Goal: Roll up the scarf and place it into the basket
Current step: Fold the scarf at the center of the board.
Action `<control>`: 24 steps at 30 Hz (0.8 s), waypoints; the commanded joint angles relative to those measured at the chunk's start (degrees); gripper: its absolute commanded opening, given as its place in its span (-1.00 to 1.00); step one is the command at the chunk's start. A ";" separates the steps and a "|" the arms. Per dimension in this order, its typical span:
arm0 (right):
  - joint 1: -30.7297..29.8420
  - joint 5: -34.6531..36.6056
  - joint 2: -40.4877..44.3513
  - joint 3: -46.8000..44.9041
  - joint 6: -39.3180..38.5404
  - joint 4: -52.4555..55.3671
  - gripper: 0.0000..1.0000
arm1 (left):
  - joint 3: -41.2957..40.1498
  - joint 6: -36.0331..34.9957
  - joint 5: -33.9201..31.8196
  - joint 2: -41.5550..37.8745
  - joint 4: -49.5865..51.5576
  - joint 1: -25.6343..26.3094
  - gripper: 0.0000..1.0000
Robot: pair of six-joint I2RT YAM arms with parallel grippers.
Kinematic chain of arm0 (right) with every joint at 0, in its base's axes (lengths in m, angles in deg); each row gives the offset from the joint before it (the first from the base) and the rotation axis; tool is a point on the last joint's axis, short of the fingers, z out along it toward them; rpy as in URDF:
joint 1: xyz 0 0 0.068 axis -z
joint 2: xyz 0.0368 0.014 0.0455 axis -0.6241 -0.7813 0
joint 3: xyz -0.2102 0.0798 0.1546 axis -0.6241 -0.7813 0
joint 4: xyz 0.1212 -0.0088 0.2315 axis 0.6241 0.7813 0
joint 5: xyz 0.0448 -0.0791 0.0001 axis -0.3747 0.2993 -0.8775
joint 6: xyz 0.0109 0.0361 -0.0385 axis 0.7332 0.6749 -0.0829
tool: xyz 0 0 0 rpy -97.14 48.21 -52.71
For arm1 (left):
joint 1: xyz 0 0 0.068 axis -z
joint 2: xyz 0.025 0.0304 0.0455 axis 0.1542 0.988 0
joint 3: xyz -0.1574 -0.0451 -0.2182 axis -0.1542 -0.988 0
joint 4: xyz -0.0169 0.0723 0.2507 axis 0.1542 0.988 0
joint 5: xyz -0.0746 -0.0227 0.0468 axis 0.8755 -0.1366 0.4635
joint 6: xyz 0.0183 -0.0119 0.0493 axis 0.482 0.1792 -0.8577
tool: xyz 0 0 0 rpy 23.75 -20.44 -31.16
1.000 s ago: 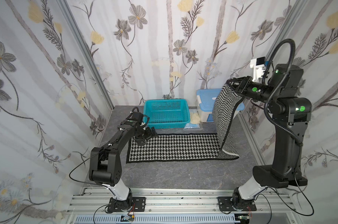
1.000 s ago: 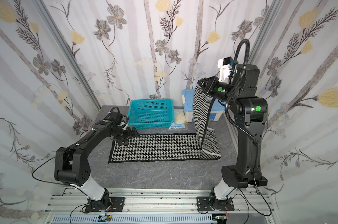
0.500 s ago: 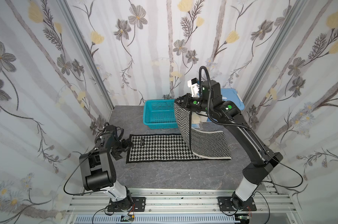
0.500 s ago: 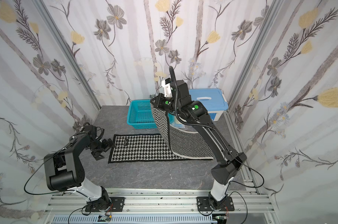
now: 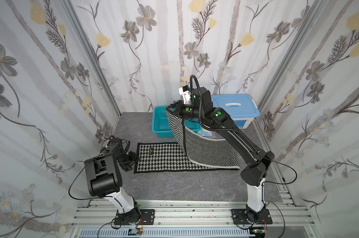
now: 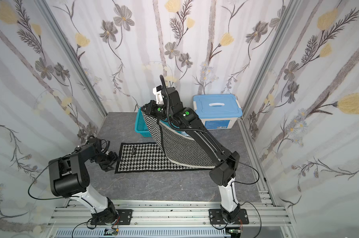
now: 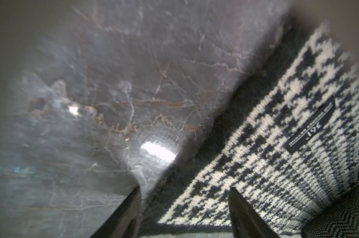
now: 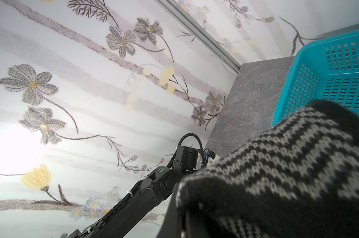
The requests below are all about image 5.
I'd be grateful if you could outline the black white houndstooth scarf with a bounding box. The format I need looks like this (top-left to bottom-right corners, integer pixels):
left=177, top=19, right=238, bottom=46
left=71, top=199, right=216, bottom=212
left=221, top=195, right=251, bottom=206
left=134, top=109, right=240, bottom=174

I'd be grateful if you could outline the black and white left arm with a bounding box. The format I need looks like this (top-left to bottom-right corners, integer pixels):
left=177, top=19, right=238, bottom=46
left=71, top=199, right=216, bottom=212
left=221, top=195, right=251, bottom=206
left=84, top=136, right=142, bottom=225

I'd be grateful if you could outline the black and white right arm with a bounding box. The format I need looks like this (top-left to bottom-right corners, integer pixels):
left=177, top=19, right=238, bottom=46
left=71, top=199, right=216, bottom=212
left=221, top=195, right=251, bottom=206
left=166, top=86, right=274, bottom=224

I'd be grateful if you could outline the teal plastic basket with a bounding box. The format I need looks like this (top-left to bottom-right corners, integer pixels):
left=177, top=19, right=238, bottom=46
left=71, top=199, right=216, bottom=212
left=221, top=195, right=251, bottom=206
left=152, top=106, right=202, bottom=137

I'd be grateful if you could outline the clear bag with yellow contents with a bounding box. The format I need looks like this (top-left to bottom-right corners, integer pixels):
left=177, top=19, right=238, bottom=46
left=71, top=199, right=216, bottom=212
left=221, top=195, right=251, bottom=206
left=197, top=129, right=216, bottom=138

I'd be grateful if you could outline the white box with blue lid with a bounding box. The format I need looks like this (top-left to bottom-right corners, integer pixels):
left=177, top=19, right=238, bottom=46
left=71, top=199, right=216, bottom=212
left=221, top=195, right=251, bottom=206
left=211, top=94, right=260, bottom=129

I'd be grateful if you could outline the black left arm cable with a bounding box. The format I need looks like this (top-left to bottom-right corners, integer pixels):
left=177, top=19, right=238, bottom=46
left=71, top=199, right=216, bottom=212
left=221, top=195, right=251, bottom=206
left=68, top=154, right=109, bottom=201

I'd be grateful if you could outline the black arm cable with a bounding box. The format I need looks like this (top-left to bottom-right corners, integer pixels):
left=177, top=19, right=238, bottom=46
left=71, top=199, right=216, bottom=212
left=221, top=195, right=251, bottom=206
left=262, top=160, right=298, bottom=185
left=68, top=154, right=109, bottom=201

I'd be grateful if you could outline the black corrugated cable conduit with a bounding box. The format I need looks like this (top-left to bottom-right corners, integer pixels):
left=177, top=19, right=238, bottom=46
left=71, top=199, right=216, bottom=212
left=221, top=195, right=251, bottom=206
left=189, top=74, right=204, bottom=126

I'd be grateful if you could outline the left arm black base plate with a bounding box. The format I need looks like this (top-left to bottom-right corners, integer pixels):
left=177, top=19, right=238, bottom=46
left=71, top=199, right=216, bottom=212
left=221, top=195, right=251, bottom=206
left=112, top=209, right=155, bottom=226

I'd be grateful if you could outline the aluminium rail frame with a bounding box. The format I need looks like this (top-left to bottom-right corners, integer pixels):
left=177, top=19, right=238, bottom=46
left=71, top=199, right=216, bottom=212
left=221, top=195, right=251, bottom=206
left=68, top=191, right=320, bottom=238

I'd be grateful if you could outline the white slotted cable duct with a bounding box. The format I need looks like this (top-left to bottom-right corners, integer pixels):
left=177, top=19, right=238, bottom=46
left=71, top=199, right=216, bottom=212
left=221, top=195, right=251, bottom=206
left=76, top=227, right=255, bottom=238

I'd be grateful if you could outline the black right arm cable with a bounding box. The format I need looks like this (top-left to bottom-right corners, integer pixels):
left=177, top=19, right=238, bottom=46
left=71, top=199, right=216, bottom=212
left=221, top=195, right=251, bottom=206
left=262, top=160, right=298, bottom=185

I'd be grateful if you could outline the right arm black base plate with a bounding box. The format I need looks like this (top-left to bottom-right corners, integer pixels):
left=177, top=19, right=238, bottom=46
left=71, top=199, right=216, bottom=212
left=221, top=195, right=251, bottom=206
left=231, top=208, right=273, bottom=226

